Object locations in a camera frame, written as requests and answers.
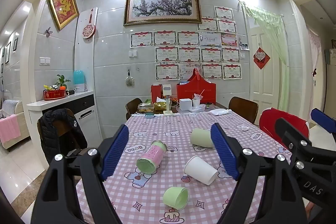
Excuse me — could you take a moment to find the framed plum blossom painting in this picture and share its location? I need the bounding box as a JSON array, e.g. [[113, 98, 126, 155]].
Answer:
[[123, 0, 202, 26]]

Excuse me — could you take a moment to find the small green potted plant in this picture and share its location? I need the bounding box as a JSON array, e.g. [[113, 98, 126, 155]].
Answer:
[[55, 75, 71, 89]]

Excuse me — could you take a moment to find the pink blanket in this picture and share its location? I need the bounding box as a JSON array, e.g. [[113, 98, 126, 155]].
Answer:
[[0, 114, 21, 144]]

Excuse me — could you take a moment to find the white cup with straws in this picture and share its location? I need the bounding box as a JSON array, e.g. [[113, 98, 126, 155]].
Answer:
[[192, 91, 206, 108]]

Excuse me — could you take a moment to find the pink patterned door curtain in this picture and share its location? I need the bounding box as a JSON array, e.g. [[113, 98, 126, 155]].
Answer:
[[306, 27, 322, 98]]

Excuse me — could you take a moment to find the wall of award certificates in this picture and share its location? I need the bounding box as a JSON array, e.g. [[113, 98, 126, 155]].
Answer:
[[130, 6, 242, 81]]

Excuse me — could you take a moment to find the brown wooden chair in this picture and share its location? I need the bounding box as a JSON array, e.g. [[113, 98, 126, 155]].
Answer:
[[37, 118, 72, 151], [125, 98, 143, 121], [228, 97, 259, 125]]

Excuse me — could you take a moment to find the blue and white humidifier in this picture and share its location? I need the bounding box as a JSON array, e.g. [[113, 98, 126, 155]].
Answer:
[[73, 70, 85, 93]]

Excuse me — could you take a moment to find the clear food container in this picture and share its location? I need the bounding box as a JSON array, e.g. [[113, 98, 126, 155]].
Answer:
[[138, 103, 155, 113]]

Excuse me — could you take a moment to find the white panel door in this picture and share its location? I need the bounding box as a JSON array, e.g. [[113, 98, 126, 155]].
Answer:
[[248, 27, 282, 114]]

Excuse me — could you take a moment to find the beige sofa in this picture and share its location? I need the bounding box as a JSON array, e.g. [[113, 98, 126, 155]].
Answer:
[[0, 99, 30, 152]]

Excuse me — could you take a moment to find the red tray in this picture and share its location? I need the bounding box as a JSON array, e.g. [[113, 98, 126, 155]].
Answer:
[[43, 89, 67, 101]]

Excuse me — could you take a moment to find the round pink fan ornament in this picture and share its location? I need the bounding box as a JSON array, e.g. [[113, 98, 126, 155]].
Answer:
[[83, 10, 96, 40]]

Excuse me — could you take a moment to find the white paper cup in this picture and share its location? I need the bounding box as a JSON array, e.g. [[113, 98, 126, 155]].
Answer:
[[183, 155, 219, 186]]

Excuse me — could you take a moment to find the pink checkered tablecloth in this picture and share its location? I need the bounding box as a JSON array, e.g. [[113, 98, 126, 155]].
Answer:
[[76, 109, 292, 224]]

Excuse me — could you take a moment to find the red diamond door decoration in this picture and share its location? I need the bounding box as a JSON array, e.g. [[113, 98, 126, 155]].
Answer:
[[253, 47, 271, 70]]

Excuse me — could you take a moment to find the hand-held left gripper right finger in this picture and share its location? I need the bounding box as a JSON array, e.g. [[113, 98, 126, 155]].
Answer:
[[210, 123, 307, 224]]

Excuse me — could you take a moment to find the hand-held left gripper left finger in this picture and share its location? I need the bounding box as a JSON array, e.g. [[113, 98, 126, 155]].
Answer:
[[31, 124, 130, 224]]

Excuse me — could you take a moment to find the white sideboard cabinet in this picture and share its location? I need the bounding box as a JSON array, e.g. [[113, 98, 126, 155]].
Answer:
[[26, 91, 103, 146]]

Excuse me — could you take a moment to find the white desk lamp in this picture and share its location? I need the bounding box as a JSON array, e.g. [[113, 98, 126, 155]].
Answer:
[[162, 84, 174, 116]]

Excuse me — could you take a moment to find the light green sheer curtain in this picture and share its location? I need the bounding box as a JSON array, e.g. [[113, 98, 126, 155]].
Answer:
[[241, 2, 285, 109]]

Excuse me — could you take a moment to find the gold framed red picture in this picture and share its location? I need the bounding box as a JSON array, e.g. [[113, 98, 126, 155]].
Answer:
[[47, 0, 80, 31]]

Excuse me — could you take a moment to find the black puffer jacket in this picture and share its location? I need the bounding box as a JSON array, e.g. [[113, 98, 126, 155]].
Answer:
[[41, 109, 88, 165]]

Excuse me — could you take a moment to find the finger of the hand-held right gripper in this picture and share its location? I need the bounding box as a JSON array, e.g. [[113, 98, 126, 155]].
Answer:
[[310, 108, 336, 134], [275, 118, 336, 170]]

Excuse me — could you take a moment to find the hanging brush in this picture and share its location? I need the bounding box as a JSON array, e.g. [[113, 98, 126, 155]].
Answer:
[[125, 69, 135, 87]]

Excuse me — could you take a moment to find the red gift box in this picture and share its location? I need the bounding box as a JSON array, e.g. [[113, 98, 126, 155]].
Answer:
[[151, 84, 162, 103]]

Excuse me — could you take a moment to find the pink and green cup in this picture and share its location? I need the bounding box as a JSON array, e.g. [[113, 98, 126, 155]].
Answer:
[[136, 140, 168, 174]]

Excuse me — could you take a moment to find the light green cup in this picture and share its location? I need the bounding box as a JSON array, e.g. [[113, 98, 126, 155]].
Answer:
[[190, 128, 214, 148], [163, 186, 189, 209]]

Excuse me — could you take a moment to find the red handled gift basket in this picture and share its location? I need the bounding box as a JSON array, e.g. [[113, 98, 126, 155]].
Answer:
[[176, 68, 217, 105]]

